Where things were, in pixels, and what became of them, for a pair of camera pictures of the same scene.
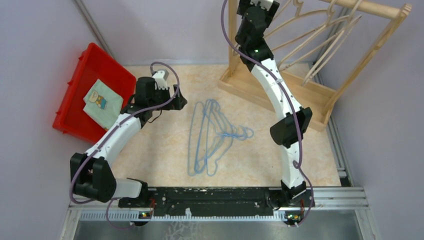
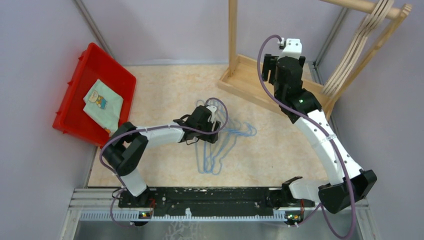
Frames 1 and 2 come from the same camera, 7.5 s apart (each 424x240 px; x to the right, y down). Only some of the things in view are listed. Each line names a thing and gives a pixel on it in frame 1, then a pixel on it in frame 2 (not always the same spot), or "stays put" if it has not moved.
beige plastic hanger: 333,19 → 380,9
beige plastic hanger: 331,23 → 379,12
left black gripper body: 161,96 → 209,138
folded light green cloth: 102,104 stays put
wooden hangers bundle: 351,20 → 374,19
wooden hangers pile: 298,13 → 380,9
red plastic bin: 101,88 stays put
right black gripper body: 243,4 → 269,64
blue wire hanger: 220,132 → 228,135
